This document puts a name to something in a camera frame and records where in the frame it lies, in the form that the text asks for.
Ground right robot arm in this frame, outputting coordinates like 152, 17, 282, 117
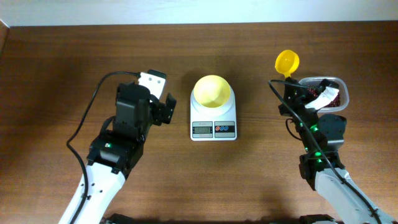
278, 77, 397, 223

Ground red beans in container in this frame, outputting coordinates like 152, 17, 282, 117
307, 85, 341, 108

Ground yellow plastic scoop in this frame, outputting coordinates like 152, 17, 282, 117
275, 50, 300, 78

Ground yellow plastic bowl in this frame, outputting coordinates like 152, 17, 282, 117
193, 75, 231, 108

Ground clear plastic bean container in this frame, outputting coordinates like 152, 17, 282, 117
298, 77, 349, 113

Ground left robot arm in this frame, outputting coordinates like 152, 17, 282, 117
60, 80, 177, 223

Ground white digital kitchen scale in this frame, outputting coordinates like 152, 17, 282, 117
190, 88, 238, 141

